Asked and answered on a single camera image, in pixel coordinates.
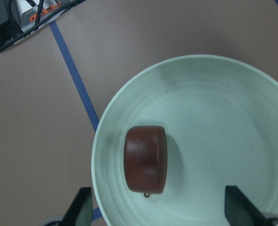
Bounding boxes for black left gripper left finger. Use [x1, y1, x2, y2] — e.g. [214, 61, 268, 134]
[63, 187, 93, 226]

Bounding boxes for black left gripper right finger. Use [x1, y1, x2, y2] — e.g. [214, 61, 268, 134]
[224, 186, 266, 226]

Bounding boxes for brown bun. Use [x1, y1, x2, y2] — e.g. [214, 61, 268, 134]
[123, 126, 167, 198]

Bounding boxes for light green plate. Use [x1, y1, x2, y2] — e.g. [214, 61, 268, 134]
[92, 55, 278, 226]

